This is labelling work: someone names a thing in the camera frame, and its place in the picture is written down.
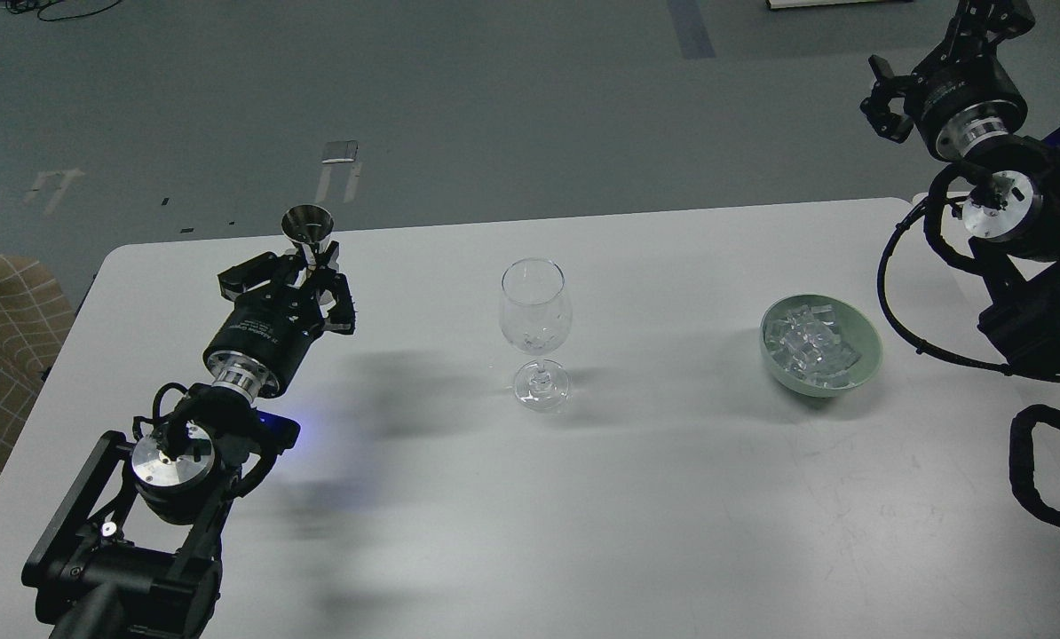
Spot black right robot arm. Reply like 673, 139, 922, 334
859, 1, 1060, 383

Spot green bowl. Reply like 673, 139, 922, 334
756, 294, 884, 398

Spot steel double jigger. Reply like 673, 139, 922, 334
281, 205, 336, 270

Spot clear ice cubes pile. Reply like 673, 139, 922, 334
763, 304, 860, 389

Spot black floor cables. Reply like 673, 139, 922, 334
0, 0, 123, 38

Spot clear wine glass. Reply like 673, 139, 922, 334
499, 258, 575, 412

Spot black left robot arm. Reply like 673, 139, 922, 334
21, 236, 356, 638

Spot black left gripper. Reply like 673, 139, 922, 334
202, 241, 356, 398

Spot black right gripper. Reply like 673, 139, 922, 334
859, 1, 1036, 162

